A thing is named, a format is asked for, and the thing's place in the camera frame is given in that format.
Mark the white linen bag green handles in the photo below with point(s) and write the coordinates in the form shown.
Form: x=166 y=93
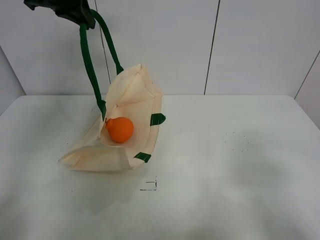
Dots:
x=132 y=94

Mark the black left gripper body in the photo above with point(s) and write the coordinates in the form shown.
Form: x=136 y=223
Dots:
x=50 y=5

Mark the orange fruit with stem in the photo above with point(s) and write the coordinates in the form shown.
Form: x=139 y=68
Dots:
x=120 y=129

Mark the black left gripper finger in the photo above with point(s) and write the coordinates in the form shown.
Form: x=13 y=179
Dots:
x=78 y=12

